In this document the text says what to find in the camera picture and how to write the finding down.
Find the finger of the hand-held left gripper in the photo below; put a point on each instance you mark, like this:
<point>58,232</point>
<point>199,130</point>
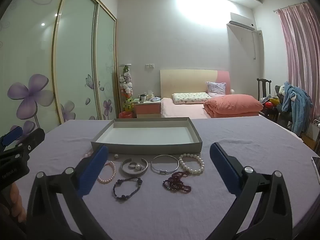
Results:
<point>11,135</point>
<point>32,138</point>

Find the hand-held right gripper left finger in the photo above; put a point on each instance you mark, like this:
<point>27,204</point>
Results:
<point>92,172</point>

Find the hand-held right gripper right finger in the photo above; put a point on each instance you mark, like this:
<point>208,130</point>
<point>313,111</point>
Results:
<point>225,171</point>

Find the thin silver bangle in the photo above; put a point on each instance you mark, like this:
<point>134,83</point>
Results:
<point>163,172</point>

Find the grey cardboard box tray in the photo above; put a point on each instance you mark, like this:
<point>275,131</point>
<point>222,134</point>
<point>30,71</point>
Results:
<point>145,135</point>

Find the person's left hand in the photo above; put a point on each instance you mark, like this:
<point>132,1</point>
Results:
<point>15,200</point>

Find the red bin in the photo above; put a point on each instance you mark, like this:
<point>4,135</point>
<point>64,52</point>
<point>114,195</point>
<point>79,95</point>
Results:
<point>125,115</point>

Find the folded pink quilt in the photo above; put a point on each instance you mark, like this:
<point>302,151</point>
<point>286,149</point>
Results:
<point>232,105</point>

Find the bed with pink sheet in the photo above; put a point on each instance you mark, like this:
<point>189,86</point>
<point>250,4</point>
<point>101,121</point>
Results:
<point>182,110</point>

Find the purple table cloth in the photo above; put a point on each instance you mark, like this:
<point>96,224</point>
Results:
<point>160,210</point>

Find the floral white pillow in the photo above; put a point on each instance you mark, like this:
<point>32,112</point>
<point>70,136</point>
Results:
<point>191,98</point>

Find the purple printed pillow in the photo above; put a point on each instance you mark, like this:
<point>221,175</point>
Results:
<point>216,88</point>

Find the red yellow toy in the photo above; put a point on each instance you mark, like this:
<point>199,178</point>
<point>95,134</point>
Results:
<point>272,102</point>

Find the pink white nightstand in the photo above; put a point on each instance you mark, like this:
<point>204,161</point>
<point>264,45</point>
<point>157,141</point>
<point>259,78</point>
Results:
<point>147,108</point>

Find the white mug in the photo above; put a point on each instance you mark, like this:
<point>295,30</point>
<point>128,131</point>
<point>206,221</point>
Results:
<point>143,98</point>

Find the stack of plush toys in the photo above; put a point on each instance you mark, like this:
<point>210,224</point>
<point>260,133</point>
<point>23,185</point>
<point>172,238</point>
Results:
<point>126,87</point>

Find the dark wooden chair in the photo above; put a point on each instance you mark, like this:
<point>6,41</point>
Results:
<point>263,87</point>

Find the floral sliding door wardrobe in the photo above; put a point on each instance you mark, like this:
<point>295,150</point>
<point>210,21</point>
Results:
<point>75,55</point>

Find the tissue box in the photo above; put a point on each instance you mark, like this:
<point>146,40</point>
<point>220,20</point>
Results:
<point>150,95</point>

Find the beige pink headboard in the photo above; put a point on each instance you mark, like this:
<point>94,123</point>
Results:
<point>185,82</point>

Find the blue fleece garment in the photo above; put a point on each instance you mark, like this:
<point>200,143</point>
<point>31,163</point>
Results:
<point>297,105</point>

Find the pink curtain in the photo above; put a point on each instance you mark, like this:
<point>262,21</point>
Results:
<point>302,55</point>

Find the white air conditioner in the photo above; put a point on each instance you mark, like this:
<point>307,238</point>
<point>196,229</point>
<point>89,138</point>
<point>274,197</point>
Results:
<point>241,21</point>

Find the metal curtain rod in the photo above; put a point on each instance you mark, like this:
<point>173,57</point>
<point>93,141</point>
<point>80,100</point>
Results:
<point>290,7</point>

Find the white wall socket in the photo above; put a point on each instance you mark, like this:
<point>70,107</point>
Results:
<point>150,66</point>

